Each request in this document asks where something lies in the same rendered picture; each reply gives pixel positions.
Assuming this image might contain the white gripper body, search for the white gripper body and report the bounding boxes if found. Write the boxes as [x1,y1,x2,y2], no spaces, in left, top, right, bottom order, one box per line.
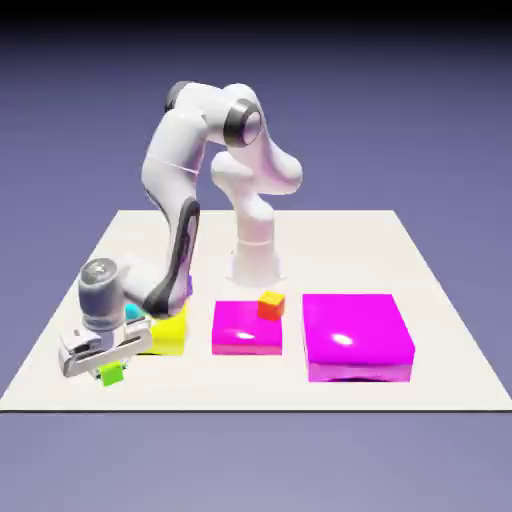
[58,316,154,378]

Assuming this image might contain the small green cube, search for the small green cube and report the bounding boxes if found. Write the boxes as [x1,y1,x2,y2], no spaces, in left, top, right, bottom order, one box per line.
[99,362,125,388]

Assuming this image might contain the small orange cube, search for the small orange cube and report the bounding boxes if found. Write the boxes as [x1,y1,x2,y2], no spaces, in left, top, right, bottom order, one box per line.
[257,290,286,322]

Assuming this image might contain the large yellow box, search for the large yellow box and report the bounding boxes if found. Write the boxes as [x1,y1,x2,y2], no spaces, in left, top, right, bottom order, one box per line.
[137,297,189,356]

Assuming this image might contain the large magenta box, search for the large magenta box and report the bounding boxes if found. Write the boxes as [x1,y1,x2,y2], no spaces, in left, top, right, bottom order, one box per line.
[302,293,416,384]
[211,300,284,356]

